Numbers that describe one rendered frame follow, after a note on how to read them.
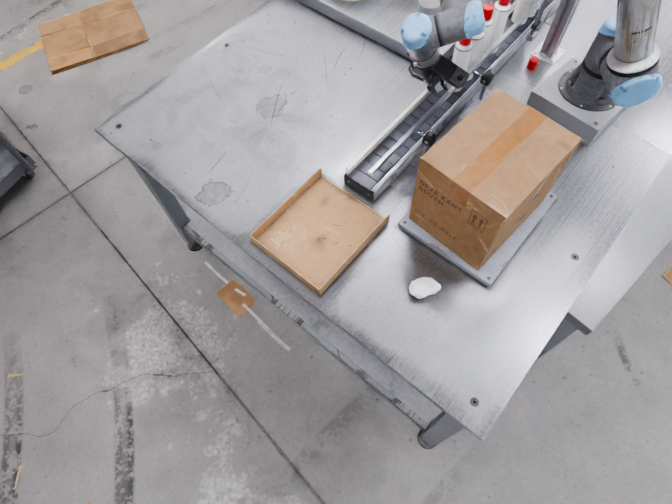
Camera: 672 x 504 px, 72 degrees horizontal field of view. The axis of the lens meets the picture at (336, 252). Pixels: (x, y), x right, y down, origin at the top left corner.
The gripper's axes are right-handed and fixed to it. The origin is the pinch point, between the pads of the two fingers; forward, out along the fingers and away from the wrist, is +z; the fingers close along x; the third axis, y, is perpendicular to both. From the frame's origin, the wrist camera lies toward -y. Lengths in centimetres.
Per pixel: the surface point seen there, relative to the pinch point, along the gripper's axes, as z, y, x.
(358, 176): -14.3, 1.8, 36.4
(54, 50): 64, 255, 75
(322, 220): -18, 2, 53
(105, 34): 80, 242, 49
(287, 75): 1, 51, 21
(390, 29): 13.9, 33.1, -12.5
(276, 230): -24, 10, 62
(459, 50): -6.1, -0.1, -9.6
